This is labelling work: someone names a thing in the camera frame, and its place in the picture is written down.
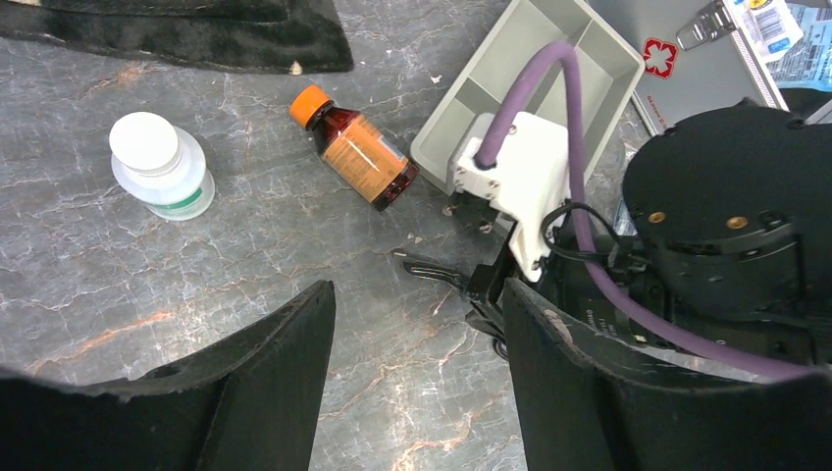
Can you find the black floral velvet cloth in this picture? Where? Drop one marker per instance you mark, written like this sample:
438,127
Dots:
248,37

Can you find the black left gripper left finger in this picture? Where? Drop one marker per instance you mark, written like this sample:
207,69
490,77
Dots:
250,401

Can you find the blue gauze packet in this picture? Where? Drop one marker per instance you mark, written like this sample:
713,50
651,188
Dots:
808,63

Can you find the black handled scissors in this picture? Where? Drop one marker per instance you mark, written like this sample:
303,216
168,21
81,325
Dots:
481,290

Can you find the white plastic bottle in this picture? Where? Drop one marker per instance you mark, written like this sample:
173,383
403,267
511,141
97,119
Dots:
162,166

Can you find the white wipes packet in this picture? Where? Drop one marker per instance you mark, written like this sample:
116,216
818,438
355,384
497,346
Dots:
771,26

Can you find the amber pill bottle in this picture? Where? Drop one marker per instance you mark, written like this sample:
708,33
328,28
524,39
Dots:
354,148

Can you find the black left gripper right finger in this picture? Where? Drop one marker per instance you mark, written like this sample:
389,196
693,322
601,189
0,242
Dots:
586,401

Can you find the silver metal case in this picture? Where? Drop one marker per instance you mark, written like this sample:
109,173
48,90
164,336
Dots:
697,58

